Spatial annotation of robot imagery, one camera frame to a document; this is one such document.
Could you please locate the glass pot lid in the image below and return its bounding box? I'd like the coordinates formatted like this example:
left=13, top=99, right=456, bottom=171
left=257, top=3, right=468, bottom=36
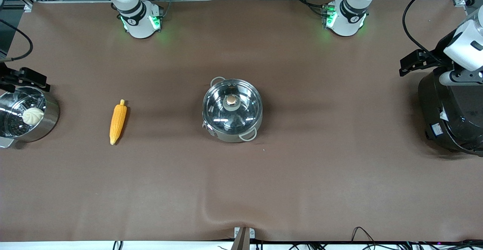
left=203, top=78, right=263, bottom=133

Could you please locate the metal table clamp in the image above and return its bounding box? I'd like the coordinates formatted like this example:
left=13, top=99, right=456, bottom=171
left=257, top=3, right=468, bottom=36
left=234, top=226, right=255, bottom=250

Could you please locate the black looped floor cable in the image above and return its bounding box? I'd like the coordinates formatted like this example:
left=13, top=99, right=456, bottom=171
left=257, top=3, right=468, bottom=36
left=351, top=226, right=380, bottom=245

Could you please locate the steel steamer pot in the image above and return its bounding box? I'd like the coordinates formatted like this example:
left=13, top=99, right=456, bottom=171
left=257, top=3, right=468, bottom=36
left=0, top=86, right=60, bottom=149

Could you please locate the brown table mat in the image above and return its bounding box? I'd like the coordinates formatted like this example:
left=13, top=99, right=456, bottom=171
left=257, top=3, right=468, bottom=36
left=0, top=0, right=483, bottom=243

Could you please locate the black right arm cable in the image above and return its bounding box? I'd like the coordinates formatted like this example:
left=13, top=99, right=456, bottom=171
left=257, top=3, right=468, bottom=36
left=0, top=18, right=34, bottom=62

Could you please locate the black round cooker appliance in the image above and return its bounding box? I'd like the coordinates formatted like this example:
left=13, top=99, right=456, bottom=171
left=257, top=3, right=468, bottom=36
left=418, top=67, right=483, bottom=157

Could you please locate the stainless steel pot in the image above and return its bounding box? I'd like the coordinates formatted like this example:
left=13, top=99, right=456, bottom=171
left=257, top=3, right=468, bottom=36
left=202, top=76, right=263, bottom=143

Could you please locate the white steamed bun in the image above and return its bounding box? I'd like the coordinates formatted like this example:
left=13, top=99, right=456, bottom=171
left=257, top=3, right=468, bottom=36
left=22, top=107, right=45, bottom=126

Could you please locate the yellow knitted corn cob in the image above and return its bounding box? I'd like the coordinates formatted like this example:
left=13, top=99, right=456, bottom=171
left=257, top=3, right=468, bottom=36
left=109, top=99, right=128, bottom=146

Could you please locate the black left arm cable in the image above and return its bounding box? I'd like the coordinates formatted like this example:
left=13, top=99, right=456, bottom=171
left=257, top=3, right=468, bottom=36
left=402, top=0, right=483, bottom=66

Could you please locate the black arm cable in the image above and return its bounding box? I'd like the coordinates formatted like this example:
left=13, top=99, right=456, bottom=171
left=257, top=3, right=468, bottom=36
left=0, top=18, right=34, bottom=62
left=402, top=0, right=483, bottom=66

